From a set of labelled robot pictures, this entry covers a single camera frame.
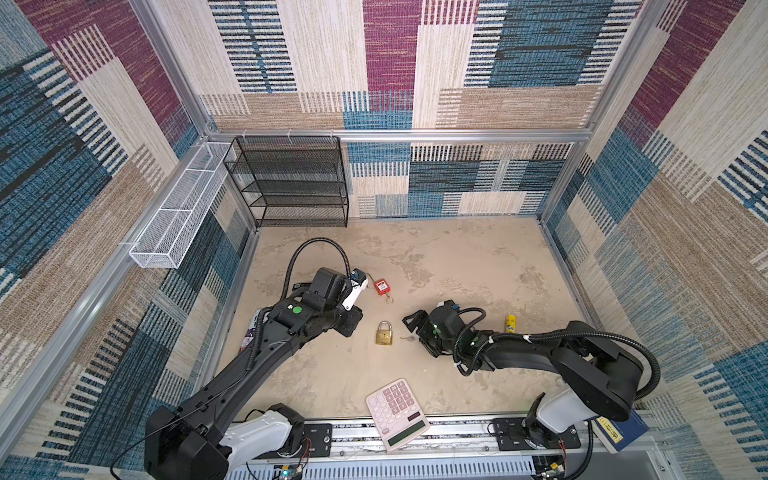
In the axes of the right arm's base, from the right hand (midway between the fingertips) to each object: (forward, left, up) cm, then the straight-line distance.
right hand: (409, 332), depth 88 cm
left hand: (+1, +14, +13) cm, 19 cm away
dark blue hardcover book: (-27, -49, -3) cm, 55 cm away
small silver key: (-1, 0, -3) cm, 3 cm away
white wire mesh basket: (+24, +73, +15) cm, 78 cm away
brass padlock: (0, +7, -2) cm, 8 cm away
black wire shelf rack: (+53, +40, +14) cm, 68 cm away
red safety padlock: (+16, +7, -2) cm, 18 cm away
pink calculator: (-21, +4, -2) cm, 21 cm away
